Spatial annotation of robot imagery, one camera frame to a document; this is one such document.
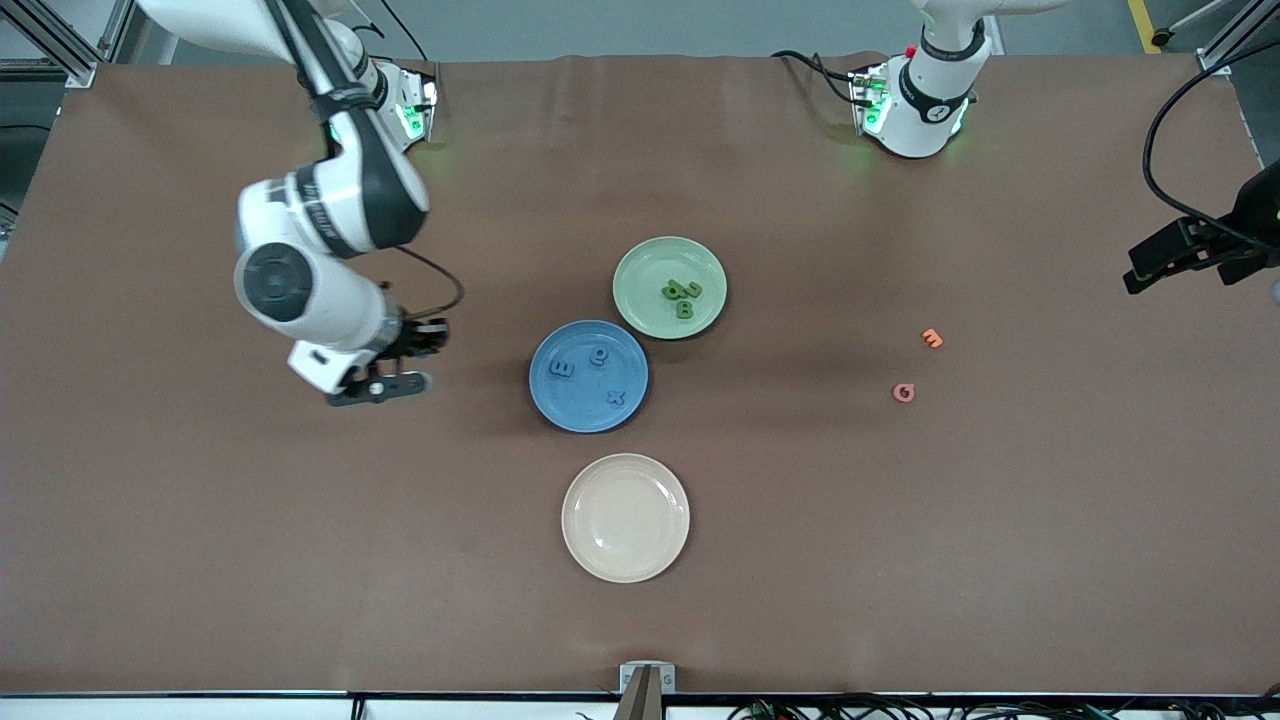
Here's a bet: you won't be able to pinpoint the green plate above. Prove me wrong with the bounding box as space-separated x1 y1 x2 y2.
612 236 728 341

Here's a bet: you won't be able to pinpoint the tangled floor cables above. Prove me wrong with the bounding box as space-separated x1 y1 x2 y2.
730 690 1280 720

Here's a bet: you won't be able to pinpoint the black right base cable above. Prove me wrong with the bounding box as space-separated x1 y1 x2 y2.
375 0 433 63

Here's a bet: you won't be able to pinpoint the dark post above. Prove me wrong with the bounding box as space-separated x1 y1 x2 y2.
612 667 664 720

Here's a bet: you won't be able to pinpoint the brown table mat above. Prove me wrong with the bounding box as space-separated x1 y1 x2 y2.
0 52 1280 696

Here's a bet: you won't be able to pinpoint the grey metal bracket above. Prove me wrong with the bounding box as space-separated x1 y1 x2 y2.
619 662 677 694

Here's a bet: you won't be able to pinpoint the black base cable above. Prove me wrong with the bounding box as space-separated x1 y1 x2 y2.
770 50 863 106
375 0 433 63

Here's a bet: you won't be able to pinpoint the blue plate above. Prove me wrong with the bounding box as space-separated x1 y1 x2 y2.
529 319 650 434

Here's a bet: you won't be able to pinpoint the aluminium frame profile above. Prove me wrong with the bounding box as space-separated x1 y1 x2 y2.
1195 0 1280 78
0 0 136 89

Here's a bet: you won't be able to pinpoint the grey stand leg with caster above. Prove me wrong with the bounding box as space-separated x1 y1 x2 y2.
1150 0 1241 48

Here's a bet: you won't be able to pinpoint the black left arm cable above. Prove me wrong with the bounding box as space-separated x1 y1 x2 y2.
1142 40 1280 251

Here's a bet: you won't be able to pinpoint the cream plate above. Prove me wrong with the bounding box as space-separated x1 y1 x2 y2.
561 453 691 584

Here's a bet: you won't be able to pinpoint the black left base cable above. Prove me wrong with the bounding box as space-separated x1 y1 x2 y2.
770 50 863 106

